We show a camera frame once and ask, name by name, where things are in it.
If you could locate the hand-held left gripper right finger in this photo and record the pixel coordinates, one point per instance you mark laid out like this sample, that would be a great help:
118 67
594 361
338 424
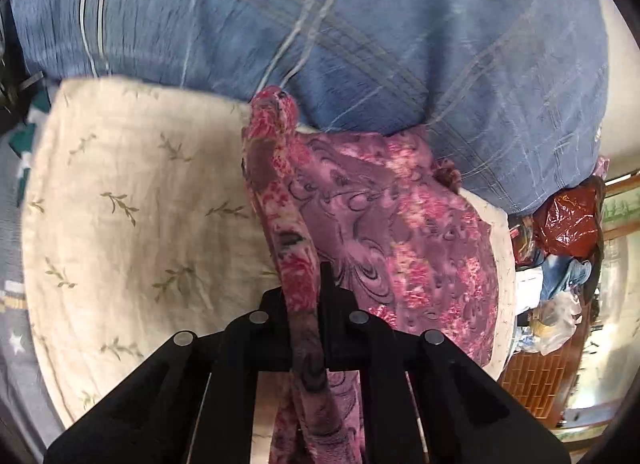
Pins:
340 334

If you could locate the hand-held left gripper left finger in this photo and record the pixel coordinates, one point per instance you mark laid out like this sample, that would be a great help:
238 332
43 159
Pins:
275 334

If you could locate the purple floral shirt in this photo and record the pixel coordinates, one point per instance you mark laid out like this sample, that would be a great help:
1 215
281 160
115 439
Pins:
380 224

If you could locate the cream leaf print blanket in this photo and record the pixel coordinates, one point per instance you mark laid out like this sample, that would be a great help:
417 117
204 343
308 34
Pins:
140 204

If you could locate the clear plastic bag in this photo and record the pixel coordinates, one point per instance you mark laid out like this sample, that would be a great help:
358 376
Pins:
560 321

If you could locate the grey star print bedsheet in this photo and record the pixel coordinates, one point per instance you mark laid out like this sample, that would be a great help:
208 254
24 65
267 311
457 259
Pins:
25 354

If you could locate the red plastic bag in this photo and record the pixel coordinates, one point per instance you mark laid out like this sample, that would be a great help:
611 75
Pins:
567 224

